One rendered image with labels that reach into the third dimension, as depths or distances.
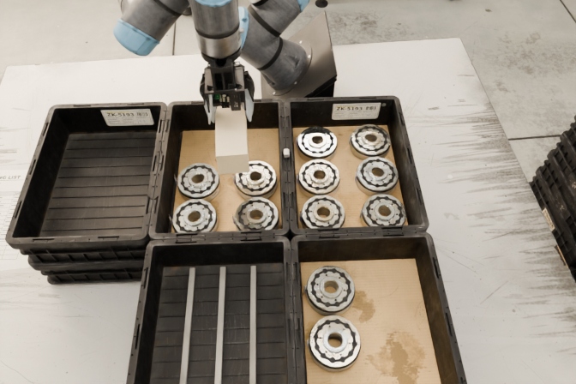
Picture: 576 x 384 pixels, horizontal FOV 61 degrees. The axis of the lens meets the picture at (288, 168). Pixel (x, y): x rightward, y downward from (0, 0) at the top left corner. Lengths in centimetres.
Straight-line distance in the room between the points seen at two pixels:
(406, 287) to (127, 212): 68
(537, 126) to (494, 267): 148
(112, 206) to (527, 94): 223
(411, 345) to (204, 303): 44
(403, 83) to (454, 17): 160
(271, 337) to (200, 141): 55
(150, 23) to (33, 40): 240
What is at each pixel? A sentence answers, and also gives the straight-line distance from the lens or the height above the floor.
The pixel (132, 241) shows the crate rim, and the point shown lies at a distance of 108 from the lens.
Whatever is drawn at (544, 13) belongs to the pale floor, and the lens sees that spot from 348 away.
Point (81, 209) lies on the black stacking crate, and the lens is 128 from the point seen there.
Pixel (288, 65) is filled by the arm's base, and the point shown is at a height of 89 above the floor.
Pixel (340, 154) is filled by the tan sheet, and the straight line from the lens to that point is 128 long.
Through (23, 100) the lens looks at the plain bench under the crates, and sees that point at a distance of 180.
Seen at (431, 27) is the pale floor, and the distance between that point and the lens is 312.
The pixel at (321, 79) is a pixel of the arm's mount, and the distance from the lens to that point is 135.
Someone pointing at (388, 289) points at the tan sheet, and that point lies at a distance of 111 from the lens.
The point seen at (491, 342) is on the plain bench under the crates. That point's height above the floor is 70.
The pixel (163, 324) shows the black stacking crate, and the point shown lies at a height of 83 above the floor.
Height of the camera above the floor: 184
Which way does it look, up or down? 54 degrees down
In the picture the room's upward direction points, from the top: straight up
